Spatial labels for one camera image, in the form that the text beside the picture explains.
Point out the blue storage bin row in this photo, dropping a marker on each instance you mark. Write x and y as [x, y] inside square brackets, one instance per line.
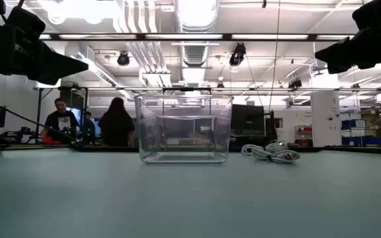
[359, 141]

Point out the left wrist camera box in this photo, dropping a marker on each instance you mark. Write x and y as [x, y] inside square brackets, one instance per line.
[25, 21]

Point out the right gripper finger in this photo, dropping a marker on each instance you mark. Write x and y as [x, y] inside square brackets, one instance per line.
[346, 54]

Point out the blue labelled storage bin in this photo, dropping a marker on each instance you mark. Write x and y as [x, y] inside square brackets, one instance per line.
[352, 124]

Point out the black equipment post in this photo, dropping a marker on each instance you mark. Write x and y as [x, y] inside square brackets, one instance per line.
[271, 125]

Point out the white pillar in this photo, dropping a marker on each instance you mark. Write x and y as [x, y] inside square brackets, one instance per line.
[324, 112]

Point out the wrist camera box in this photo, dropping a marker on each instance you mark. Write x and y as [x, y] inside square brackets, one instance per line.
[25, 21]
[379, 13]

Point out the black background robot arms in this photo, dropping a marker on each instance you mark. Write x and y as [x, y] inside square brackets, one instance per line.
[18, 135]

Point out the large black monitor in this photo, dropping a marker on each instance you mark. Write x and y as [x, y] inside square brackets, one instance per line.
[246, 119]

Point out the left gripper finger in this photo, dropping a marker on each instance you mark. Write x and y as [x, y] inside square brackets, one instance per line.
[55, 66]

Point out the grey horizontal frame rail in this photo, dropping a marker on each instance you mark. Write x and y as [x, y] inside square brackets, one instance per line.
[260, 89]

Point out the shelf with red bins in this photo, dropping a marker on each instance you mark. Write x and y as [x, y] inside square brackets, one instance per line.
[304, 129]

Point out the black overhead frame bar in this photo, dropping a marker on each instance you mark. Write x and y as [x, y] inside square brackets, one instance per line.
[312, 37]

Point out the corrugated silver ventilation duct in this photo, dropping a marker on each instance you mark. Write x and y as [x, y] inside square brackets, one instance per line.
[195, 53]

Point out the person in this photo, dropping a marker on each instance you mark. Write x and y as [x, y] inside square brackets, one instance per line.
[61, 123]
[116, 125]
[88, 129]

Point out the black ceiling camera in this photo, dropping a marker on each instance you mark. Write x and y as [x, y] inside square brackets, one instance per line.
[237, 54]
[123, 59]
[295, 83]

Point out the black table border rail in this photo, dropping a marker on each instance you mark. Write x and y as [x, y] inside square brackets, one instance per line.
[342, 149]

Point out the clear plastic bin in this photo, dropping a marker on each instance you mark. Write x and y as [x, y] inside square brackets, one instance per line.
[141, 132]

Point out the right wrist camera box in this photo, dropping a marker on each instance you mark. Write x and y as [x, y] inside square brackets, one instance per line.
[379, 13]

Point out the black stand frame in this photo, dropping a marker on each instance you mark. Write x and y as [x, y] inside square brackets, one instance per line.
[39, 109]

